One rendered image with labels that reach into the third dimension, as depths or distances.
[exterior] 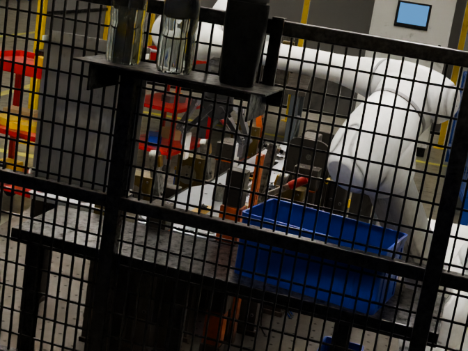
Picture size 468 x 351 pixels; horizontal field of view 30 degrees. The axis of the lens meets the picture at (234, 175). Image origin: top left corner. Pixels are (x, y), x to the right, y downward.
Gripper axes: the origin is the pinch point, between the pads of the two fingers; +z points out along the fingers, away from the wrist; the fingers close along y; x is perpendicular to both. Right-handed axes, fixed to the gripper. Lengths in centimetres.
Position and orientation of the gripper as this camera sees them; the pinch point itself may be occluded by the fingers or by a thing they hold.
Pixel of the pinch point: (209, 159)
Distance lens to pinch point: 227.0
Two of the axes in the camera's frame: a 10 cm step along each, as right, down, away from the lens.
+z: -1.5, 9.6, 2.3
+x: 2.9, -1.8, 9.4
